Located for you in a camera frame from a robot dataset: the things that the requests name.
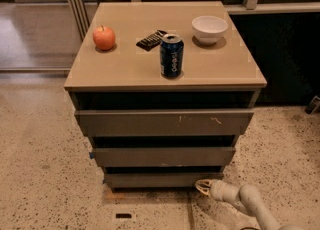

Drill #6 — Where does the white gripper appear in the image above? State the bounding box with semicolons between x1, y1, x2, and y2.
195;179;240;204

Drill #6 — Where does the grey bottom drawer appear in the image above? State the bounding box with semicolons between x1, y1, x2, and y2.
104;166;223;189

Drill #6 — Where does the grey drawer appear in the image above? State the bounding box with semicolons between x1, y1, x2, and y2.
75;109;253;137
104;166;223;189
90;147;235;167

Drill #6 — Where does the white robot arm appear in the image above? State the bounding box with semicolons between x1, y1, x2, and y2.
195;179;303;230

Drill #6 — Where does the grey middle drawer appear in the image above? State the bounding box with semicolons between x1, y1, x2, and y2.
90;147;235;167

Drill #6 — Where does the grey three-drawer cabinet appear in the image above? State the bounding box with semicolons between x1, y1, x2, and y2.
63;1;268;193

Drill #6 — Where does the grey top drawer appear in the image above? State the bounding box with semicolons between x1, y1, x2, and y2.
75;109;253;137

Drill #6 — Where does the small dark floor object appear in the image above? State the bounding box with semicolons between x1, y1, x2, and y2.
305;96;320;114

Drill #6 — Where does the blue pepsi can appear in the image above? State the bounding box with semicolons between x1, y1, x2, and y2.
160;34;184;78

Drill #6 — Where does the dark chocolate snack bar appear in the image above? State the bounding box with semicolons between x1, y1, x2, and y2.
136;30;167;51

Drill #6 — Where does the white ceramic bowl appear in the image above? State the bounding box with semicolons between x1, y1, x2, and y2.
192;16;228;45

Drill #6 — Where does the red orange apple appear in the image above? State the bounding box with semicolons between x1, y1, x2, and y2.
93;26;116;51

